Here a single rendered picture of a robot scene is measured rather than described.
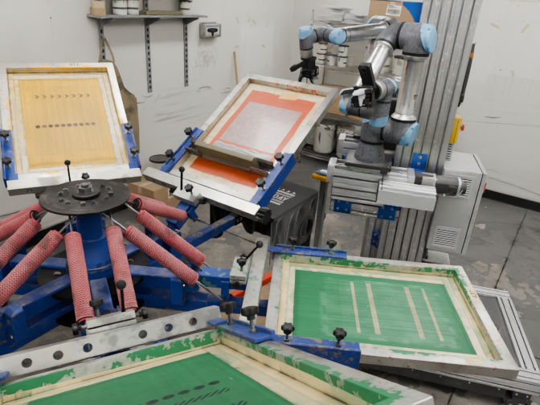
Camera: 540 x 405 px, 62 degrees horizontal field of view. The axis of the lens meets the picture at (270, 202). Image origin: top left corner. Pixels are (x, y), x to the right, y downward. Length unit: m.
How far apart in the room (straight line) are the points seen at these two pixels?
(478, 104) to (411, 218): 3.08
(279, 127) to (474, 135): 3.55
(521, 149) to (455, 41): 3.27
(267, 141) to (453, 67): 0.95
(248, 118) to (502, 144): 3.64
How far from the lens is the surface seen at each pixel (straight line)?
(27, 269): 1.57
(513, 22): 5.42
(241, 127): 2.41
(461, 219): 2.58
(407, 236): 2.65
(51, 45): 3.89
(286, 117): 2.37
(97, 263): 1.73
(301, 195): 2.58
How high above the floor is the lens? 1.98
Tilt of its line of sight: 25 degrees down
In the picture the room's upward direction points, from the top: 4 degrees clockwise
